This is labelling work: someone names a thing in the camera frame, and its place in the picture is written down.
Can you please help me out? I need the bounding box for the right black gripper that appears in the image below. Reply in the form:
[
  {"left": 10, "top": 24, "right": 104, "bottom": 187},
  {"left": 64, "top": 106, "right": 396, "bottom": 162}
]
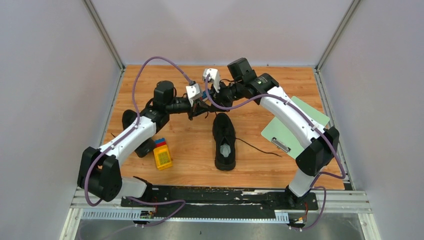
[{"left": 209, "top": 80, "right": 245, "bottom": 113}]

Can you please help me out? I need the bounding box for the black sneaker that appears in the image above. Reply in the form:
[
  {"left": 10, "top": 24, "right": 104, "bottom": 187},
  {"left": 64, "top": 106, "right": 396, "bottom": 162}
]
[{"left": 212, "top": 112, "right": 236, "bottom": 171}]

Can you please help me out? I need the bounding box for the black shoelace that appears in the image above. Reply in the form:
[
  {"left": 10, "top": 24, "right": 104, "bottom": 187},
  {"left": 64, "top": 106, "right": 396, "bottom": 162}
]
[{"left": 235, "top": 137, "right": 282, "bottom": 158}]

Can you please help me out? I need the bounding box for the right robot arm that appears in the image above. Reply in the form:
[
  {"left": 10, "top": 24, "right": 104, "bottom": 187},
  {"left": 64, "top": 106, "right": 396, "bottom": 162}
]
[{"left": 202, "top": 57, "right": 340, "bottom": 209}]

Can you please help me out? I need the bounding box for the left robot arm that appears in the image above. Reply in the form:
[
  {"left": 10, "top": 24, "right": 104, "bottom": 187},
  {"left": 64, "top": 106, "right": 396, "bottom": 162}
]
[{"left": 77, "top": 80, "right": 208, "bottom": 207}]

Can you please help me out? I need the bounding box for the toy brick car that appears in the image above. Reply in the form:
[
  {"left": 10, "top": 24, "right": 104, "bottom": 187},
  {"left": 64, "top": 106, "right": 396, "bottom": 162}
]
[{"left": 201, "top": 91, "right": 209, "bottom": 101}]

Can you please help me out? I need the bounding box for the yellow toy block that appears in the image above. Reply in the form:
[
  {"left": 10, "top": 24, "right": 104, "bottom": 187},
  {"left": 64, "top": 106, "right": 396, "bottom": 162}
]
[{"left": 153, "top": 138, "right": 173, "bottom": 170}]

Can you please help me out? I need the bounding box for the green clipboard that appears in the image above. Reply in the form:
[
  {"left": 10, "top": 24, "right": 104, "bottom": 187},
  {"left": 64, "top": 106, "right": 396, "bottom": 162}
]
[{"left": 260, "top": 96, "right": 330, "bottom": 159}]

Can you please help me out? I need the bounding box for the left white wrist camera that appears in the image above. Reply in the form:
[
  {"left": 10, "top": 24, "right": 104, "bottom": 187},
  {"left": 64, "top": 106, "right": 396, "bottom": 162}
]
[{"left": 185, "top": 83, "right": 203, "bottom": 107}]

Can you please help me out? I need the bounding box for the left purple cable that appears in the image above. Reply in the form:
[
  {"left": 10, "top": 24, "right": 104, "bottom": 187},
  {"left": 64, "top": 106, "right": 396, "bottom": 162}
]
[{"left": 83, "top": 56, "right": 195, "bottom": 207}]

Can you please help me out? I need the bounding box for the purple cable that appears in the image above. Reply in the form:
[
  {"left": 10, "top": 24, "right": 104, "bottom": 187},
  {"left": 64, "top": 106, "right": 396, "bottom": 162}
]
[
  {"left": 83, "top": 56, "right": 195, "bottom": 207},
  {"left": 204, "top": 74, "right": 347, "bottom": 200}
]

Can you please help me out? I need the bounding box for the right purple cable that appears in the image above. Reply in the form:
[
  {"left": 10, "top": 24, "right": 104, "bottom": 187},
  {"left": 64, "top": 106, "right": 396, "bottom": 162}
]
[{"left": 204, "top": 74, "right": 347, "bottom": 200}]

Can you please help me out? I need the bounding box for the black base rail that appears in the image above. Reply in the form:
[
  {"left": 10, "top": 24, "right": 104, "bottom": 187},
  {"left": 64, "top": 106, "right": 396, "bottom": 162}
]
[{"left": 141, "top": 185, "right": 319, "bottom": 218}]

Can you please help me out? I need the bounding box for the white cable duct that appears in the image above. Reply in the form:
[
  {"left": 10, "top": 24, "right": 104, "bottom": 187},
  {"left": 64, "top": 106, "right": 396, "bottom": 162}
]
[{"left": 80, "top": 209, "right": 290, "bottom": 224}]

